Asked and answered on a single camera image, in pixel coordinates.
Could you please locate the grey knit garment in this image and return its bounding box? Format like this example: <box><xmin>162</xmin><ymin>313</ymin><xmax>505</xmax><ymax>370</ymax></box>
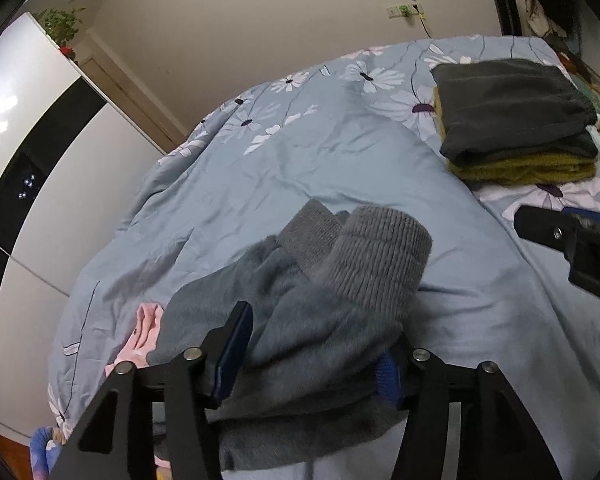
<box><xmin>145</xmin><ymin>199</ymin><xmax>434</xmax><ymax>474</ymax></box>

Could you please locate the patterned cloth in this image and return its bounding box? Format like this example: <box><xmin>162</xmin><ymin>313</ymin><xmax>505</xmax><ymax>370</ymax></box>
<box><xmin>522</xmin><ymin>0</ymin><xmax>600</xmax><ymax>96</ymax></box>

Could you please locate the green potted plant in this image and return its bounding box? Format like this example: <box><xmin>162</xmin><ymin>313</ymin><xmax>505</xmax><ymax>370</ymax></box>
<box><xmin>34</xmin><ymin>7</ymin><xmax>87</xmax><ymax>61</ymax></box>

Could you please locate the folded dark grey garment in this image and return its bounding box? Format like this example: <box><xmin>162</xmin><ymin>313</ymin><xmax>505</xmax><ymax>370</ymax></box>
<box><xmin>430</xmin><ymin>58</ymin><xmax>600</xmax><ymax>167</ymax></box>

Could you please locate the yellow-green cable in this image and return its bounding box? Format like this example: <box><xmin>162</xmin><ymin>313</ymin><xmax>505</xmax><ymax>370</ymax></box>
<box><xmin>414</xmin><ymin>9</ymin><xmax>432</xmax><ymax>41</ymax></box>

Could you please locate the pink fleece garment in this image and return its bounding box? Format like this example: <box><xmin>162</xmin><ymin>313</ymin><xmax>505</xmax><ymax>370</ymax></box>
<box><xmin>104</xmin><ymin>302</ymin><xmax>173</xmax><ymax>468</ymax></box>

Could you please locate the folded olive garment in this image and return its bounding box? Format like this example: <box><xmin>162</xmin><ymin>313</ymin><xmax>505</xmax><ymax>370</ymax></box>
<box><xmin>432</xmin><ymin>85</ymin><xmax>597</xmax><ymax>187</ymax></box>

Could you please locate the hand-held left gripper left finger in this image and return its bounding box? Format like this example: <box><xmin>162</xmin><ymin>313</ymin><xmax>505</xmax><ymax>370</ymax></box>
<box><xmin>50</xmin><ymin>301</ymin><xmax>255</xmax><ymax>480</ymax></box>

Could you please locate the dark wall frame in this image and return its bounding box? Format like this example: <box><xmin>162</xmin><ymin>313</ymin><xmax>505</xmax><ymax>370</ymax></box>
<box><xmin>487</xmin><ymin>0</ymin><xmax>522</xmax><ymax>37</ymax></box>

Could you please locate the white wall socket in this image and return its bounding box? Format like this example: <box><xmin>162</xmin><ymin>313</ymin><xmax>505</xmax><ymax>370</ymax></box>
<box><xmin>385</xmin><ymin>2</ymin><xmax>424</xmax><ymax>21</ymax></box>

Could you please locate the white wardrobe with black stripe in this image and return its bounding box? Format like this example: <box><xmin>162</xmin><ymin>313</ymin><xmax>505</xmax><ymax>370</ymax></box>
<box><xmin>0</xmin><ymin>12</ymin><xmax>169</xmax><ymax>423</ymax></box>

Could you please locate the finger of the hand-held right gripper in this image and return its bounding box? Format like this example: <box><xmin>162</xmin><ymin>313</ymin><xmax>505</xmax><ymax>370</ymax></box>
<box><xmin>513</xmin><ymin>204</ymin><xmax>600</xmax><ymax>309</ymax></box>
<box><xmin>561</xmin><ymin>206</ymin><xmax>600</xmax><ymax>231</ymax></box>

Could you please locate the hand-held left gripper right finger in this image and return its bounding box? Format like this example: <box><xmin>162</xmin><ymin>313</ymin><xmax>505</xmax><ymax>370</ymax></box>
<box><xmin>376</xmin><ymin>334</ymin><xmax>564</xmax><ymax>480</ymax></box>

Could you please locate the colourful floral blanket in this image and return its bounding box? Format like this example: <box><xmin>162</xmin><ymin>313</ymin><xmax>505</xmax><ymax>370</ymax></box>
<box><xmin>29</xmin><ymin>425</ymin><xmax>72</xmax><ymax>480</ymax></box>

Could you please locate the blue floral duvet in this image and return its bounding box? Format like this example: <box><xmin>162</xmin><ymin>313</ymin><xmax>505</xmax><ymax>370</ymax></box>
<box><xmin>45</xmin><ymin>35</ymin><xmax>600</xmax><ymax>480</ymax></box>

